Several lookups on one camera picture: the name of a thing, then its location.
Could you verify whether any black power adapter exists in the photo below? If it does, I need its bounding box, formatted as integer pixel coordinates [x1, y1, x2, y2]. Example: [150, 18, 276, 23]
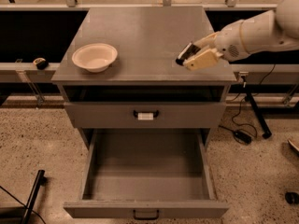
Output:
[233, 131, 252, 145]

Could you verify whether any closed grey upper drawer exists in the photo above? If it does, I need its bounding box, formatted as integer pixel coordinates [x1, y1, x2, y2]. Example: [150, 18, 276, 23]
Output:
[64, 102, 225, 129]

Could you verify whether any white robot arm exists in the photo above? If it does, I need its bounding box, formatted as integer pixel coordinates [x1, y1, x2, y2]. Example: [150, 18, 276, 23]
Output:
[176, 0, 299, 70]

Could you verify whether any black stand leg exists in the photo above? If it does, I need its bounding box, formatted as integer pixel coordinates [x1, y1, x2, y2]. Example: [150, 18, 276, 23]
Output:
[243, 84, 272, 139]
[21, 170, 47, 224]

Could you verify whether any metal rail frame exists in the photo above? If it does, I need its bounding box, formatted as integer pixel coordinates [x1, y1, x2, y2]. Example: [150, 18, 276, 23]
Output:
[0, 0, 278, 102]

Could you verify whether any grey drawer cabinet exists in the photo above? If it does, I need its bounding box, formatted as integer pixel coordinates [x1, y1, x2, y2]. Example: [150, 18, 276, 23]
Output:
[52, 7, 235, 144]

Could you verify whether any black power cable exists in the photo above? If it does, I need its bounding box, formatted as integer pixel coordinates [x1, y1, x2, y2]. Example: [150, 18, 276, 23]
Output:
[218, 63, 277, 139]

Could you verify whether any black yellow tape measure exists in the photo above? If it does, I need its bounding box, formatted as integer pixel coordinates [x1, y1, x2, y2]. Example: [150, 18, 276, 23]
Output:
[33, 58, 49, 70]

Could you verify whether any black stand leg right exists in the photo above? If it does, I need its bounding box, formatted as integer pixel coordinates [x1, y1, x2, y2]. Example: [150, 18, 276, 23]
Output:
[243, 84, 272, 139]

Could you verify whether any black floor caster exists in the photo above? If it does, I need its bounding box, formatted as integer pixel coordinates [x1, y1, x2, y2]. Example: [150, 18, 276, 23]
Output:
[285, 191, 299, 204]

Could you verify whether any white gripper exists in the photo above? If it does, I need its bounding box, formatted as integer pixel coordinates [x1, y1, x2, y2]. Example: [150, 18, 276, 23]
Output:
[183, 20, 249, 71]

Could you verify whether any black cable bottom left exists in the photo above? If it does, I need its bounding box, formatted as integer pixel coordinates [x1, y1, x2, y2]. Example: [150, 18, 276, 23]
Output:
[0, 185, 47, 224]

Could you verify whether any open grey lower drawer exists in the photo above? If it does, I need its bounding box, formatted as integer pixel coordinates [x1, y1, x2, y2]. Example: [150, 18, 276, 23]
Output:
[64, 129, 228, 220]

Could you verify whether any black stand leg left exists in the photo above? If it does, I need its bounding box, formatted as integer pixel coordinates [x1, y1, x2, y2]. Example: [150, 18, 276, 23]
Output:
[21, 170, 47, 224]

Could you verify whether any tan shoe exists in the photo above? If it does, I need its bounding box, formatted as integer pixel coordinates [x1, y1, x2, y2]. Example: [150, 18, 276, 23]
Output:
[288, 139, 299, 156]

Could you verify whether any black rxbar chocolate bar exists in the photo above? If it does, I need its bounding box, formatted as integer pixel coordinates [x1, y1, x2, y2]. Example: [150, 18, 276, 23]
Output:
[176, 42, 200, 66]

